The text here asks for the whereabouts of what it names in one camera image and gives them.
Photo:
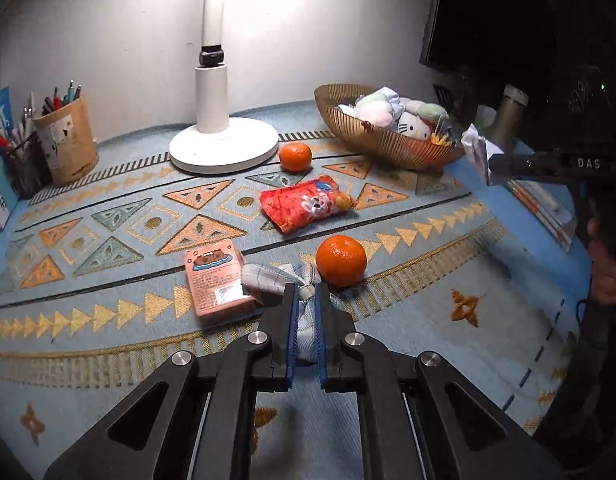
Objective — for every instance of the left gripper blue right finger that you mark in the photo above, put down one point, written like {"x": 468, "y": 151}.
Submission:
{"x": 323, "y": 332}

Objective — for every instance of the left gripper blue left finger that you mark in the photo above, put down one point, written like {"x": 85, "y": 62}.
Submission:
{"x": 289, "y": 340}

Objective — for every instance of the orange mandarin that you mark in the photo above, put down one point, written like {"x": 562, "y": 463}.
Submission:
{"x": 295, "y": 157}
{"x": 341, "y": 261}

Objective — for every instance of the pink card box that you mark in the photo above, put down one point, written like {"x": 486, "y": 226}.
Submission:
{"x": 214, "y": 275}

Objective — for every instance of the red snack bag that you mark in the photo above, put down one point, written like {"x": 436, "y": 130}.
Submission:
{"x": 296, "y": 206}

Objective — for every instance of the pastel dango plush small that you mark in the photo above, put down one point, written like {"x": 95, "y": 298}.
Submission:
{"x": 428, "y": 112}

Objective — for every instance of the pastel dango plush large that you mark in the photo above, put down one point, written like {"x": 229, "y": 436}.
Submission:
{"x": 376, "y": 110}

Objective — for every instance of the Hello Kitty plush toy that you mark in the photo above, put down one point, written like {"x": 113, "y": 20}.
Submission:
{"x": 413, "y": 127}

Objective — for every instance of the paper pile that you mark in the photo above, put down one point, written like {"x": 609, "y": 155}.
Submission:
{"x": 392, "y": 98}

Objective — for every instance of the person's right hand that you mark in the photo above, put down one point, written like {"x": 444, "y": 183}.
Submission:
{"x": 603, "y": 274}

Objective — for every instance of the stack of notebooks right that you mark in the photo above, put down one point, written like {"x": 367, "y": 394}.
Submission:
{"x": 554, "y": 216}

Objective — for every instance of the grey thermos bottle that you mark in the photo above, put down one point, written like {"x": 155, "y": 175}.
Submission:
{"x": 508, "y": 118}

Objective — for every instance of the green tissue pack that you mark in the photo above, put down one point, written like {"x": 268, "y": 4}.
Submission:
{"x": 484, "y": 118}

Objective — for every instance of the white desk lamp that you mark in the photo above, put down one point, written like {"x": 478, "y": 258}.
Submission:
{"x": 219, "y": 143}

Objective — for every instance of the amber ribbed glass bowl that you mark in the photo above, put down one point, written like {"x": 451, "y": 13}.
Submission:
{"x": 384, "y": 144}

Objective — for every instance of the black monitor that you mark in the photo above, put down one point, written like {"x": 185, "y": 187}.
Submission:
{"x": 519, "y": 41}

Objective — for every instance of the patterned blue woven mat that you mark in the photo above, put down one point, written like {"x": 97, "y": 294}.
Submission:
{"x": 94, "y": 294}

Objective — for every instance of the bamboo pen holder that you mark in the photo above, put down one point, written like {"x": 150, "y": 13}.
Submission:
{"x": 67, "y": 142}

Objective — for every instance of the black mesh pen cup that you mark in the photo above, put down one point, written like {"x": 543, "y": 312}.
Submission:
{"x": 26, "y": 168}

